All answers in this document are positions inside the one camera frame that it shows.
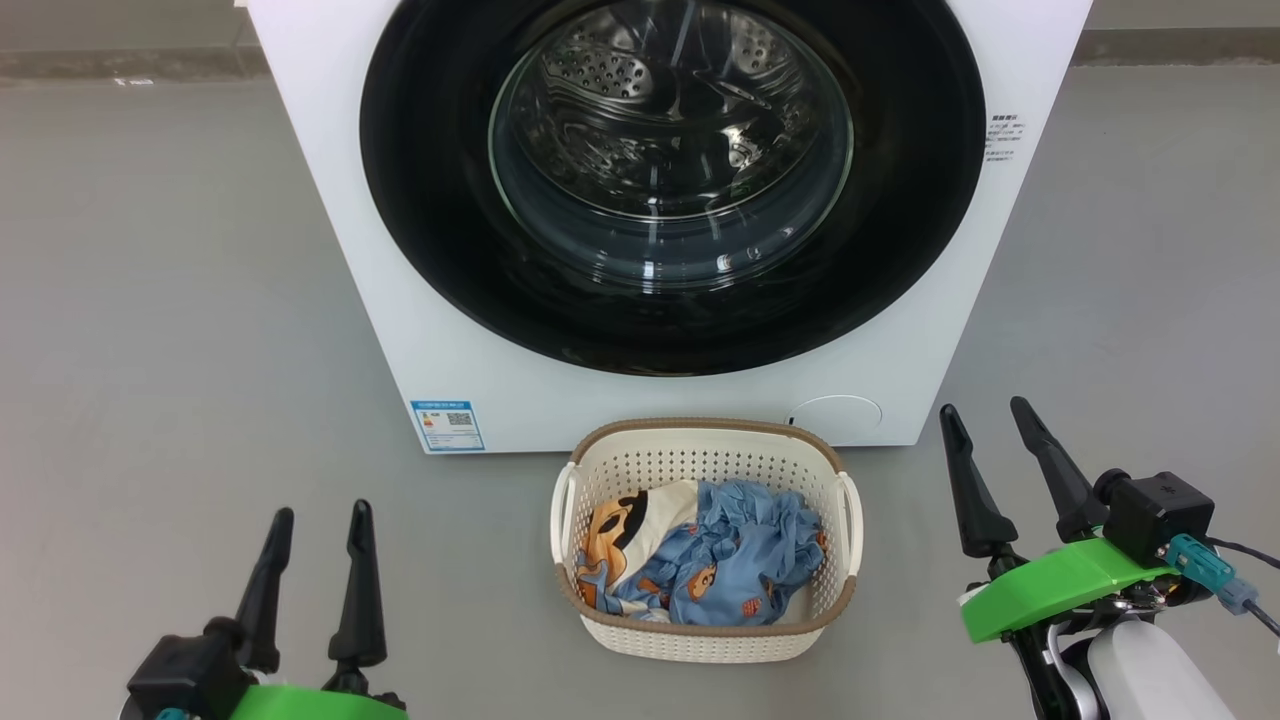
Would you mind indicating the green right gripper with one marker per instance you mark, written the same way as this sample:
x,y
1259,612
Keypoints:
x,y
1050,590

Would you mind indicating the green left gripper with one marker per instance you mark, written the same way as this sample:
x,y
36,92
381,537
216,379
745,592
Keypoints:
x,y
300,703

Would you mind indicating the blue printed garment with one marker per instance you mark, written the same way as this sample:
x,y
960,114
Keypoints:
x,y
740,560

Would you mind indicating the blue patterned clothes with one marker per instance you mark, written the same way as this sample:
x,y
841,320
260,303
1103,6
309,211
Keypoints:
x,y
660,510

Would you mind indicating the black round glass washer door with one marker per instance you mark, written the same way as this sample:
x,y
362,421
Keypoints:
x,y
420,200

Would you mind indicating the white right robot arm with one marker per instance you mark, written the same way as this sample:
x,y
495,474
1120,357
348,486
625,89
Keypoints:
x,y
1150,670

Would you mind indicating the white front-load washing machine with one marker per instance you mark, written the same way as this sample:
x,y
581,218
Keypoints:
x,y
450,350

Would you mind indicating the cream perforated laundry basket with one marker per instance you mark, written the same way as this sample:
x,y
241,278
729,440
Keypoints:
x,y
700,450

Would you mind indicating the round white filter cover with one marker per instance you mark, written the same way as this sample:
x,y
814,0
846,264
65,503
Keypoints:
x,y
840,413

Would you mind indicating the blue energy label sticker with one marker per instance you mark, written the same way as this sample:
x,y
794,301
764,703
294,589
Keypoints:
x,y
447,425

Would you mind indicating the stainless steel washer drum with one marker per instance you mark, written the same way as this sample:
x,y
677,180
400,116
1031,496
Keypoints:
x,y
620,80

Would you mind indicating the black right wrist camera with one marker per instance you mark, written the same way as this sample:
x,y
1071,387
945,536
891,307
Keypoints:
x,y
1155,515

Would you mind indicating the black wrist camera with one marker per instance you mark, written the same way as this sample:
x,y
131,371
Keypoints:
x,y
185,675
1155,515

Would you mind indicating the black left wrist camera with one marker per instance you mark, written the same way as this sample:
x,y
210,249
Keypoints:
x,y
185,675

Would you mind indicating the teal right camera connector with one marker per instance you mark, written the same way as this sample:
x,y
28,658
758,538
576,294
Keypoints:
x,y
1205,570

